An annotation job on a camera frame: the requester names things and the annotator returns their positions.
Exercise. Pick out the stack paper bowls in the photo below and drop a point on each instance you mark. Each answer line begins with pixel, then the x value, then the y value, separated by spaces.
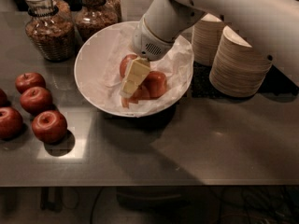
pixel 206 36
pixel 238 69

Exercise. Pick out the left glass granola jar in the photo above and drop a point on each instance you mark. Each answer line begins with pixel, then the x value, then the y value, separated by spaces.
pixel 50 31

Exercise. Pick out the red apple back left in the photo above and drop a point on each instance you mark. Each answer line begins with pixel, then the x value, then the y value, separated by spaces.
pixel 26 81

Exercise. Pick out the top apple in bowl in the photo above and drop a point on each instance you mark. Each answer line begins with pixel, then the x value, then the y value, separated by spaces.
pixel 124 63

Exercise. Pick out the white bowl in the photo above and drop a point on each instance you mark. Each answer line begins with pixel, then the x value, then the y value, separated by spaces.
pixel 88 68

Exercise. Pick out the back stack paper bowls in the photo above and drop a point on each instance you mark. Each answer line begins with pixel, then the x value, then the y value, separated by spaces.
pixel 206 36

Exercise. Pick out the front stack paper bowls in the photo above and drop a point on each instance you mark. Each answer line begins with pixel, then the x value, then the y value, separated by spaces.
pixel 238 69

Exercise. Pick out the middle glass granola jar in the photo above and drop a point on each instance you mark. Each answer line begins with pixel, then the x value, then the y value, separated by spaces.
pixel 94 16

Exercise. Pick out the red apple front left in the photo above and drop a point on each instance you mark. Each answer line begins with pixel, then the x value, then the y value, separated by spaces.
pixel 10 122

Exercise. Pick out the red apple middle left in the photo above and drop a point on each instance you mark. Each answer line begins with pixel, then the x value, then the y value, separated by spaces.
pixel 36 100

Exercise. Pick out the front apple in bowl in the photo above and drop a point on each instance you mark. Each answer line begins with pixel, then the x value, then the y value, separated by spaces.
pixel 142 93

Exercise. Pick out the white crumpled paper liner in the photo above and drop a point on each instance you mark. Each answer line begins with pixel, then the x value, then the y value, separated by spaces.
pixel 177 65

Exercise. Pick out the red apple front right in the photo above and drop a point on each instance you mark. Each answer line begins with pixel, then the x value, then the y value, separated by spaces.
pixel 49 126

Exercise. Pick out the red apple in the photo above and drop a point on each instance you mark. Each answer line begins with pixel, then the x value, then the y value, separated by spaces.
pixel 10 122
pixel 26 81
pixel 36 100
pixel 49 126

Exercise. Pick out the right apple in bowl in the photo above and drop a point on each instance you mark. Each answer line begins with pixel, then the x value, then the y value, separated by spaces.
pixel 156 83

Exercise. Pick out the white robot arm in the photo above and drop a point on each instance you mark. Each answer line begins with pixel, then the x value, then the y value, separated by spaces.
pixel 270 26

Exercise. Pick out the apple in bowl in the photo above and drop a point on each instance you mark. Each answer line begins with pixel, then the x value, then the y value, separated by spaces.
pixel 156 83
pixel 124 63
pixel 142 93

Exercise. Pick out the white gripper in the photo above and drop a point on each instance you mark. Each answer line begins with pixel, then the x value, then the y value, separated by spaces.
pixel 149 45

